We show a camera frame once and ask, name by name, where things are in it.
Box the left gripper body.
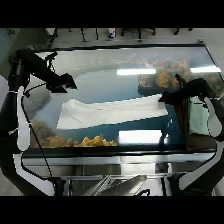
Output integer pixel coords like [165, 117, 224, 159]
[46, 73, 79, 94]

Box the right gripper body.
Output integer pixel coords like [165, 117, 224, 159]
[157, 89, 184, 104]

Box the white T-shirt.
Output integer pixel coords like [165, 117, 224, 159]
[55, 93, 169, 131]

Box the black cable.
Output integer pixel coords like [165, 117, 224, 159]
[20, 82, 54, 183]

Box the silver frame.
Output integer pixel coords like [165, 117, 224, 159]
[13, 153, 224, 197]

